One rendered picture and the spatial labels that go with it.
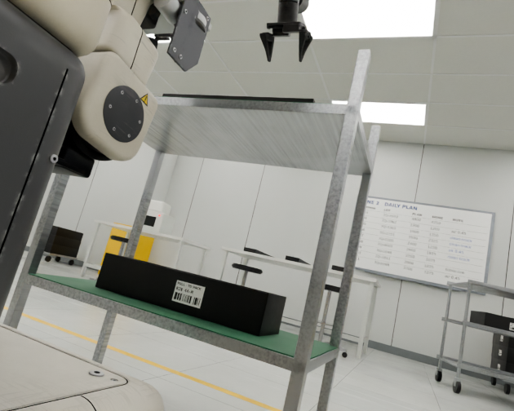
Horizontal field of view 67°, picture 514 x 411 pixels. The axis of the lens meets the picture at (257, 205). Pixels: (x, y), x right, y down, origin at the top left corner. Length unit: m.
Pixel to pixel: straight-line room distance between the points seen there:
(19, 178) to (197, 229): 6.31
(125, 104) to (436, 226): 5.36
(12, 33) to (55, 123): 0.09
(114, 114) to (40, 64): 0.31
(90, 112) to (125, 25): 0.18
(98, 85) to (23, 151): 0.31
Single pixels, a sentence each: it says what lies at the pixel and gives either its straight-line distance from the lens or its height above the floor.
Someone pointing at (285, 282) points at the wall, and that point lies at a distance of 5.99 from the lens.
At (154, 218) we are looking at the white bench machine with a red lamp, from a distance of 5.55.
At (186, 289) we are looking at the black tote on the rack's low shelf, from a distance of 1.16.
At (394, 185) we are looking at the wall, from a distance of 6.03.
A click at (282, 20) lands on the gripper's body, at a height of 1.19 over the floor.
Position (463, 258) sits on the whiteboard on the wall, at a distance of 5.82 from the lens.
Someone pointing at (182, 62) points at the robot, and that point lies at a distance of 0.90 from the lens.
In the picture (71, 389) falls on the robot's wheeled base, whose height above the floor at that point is 0.28.
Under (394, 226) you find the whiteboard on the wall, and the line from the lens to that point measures 5.85.
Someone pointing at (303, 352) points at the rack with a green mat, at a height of 0.36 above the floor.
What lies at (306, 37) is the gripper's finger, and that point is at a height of 1.16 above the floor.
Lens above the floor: 0.48
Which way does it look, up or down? 11 degrees up
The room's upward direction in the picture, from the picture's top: 14 degrees clockwise
